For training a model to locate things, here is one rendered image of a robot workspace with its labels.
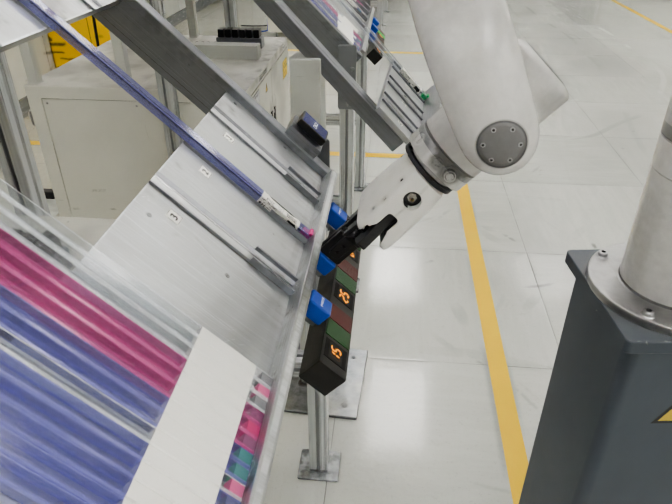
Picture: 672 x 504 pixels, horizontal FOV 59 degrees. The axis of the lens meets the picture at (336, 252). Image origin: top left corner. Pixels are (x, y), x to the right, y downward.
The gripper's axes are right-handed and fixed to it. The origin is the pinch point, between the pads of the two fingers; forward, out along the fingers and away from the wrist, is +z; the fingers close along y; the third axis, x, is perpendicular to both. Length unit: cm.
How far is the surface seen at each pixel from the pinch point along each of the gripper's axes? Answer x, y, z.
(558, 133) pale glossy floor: -117, 244, -11
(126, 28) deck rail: 38.1, 19.0, 5.5
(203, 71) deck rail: 26.7, 19.0, 2.6
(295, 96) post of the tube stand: 12.4, 47.3, 5.5
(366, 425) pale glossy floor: -51, 36, 50
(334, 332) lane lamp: -3.8, -11.1, 3.4
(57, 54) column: 110, 284, 168
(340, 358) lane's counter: -5.1, -14.4, 3.4
